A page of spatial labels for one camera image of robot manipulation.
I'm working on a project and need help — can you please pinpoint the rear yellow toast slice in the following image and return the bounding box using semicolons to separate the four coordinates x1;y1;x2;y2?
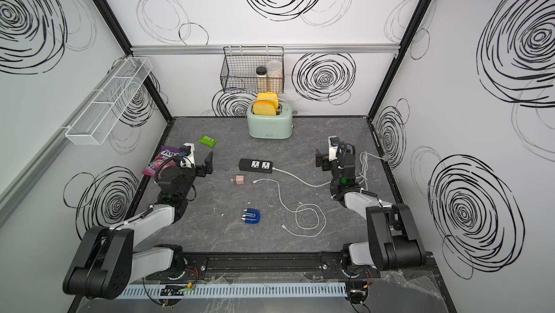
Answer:
257;93;279;109

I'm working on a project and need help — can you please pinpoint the green snack packet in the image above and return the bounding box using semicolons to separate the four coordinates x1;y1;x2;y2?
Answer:
199;135;218;148

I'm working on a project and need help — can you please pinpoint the black wire wall basket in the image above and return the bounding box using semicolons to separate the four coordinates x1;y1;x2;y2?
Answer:
220;46;285;93

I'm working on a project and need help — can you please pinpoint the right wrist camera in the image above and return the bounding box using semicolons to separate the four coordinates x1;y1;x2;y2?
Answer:
328;136;341;161

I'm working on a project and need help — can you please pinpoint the white USB charging cable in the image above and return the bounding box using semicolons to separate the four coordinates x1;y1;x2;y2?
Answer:
252;177;328;239

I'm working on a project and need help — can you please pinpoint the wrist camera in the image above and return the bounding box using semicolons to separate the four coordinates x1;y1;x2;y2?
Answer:
179;142;195;158
328;136;341;161

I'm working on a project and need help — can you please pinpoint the yellow toast slice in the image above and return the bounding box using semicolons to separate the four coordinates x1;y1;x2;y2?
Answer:
257;93;279;109
252;99;279;116

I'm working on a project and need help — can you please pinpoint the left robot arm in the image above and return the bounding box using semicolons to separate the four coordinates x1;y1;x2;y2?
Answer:
62;144;213;299

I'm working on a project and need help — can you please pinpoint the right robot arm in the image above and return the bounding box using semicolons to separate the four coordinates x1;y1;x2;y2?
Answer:
315;147;427;271

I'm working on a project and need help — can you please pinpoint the white lid spice jar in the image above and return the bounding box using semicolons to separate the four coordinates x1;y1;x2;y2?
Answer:
266;60;283;93

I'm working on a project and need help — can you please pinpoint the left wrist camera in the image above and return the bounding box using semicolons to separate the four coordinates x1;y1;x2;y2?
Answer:
179;142;195;158

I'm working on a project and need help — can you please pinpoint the blue electric shaver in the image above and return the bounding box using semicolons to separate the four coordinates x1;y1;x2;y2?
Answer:
241;208;260;224

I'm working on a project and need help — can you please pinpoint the pink USB charger adapter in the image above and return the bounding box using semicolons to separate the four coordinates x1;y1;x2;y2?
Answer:
231;175;245;185

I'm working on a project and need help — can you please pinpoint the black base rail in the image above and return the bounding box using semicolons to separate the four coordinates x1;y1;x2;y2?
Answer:
145;251;439;281

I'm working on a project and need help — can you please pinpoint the white mesh wall shelf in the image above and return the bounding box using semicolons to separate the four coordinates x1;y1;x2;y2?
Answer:
65;57;153;145

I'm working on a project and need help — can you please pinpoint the white slotted cable duct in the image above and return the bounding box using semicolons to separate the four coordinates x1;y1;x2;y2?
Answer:
117;283;347;301

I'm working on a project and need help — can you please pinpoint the mint green toaster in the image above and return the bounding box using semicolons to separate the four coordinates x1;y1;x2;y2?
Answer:
247;99;293;140

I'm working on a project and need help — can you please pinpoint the front yellow toast slice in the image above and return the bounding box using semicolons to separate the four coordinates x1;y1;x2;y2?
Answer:
252;99;279;116

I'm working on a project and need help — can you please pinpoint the purple candy bag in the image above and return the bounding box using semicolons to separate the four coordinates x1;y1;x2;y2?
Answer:
143;145;179;177

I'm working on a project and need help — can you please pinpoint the black power strip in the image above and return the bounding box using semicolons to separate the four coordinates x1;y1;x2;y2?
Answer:
238;158;273;174

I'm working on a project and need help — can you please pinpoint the dark lid spice jar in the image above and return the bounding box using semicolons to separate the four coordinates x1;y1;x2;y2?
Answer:
256;66;268;93

